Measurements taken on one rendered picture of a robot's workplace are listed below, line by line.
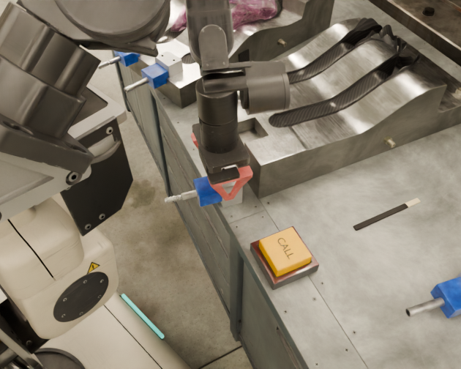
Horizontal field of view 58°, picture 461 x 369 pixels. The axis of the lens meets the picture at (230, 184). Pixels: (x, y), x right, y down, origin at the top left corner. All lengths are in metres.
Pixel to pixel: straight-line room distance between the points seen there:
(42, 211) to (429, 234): 0.61
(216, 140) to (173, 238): 1.08
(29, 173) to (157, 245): 1.31
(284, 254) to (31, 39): 0.46
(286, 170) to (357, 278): 0.21
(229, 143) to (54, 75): 0.35
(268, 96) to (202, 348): 1.04
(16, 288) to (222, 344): 0.91
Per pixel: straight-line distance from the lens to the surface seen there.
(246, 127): 0.77
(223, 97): 0.56
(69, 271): 0.70
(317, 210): 0.74
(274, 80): 0.58
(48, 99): 0.32
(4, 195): 0.37
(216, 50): 0.56
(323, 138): 0.74
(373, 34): 0.92
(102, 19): 0.30
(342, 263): 0.70
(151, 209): 1.76
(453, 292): 0.68
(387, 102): 0.81
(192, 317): 1.50
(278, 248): 0.65
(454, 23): 1.39
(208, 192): 0.70
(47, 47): 0.32
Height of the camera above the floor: 1.39
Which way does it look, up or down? 50 degrees down
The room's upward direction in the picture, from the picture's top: straight up
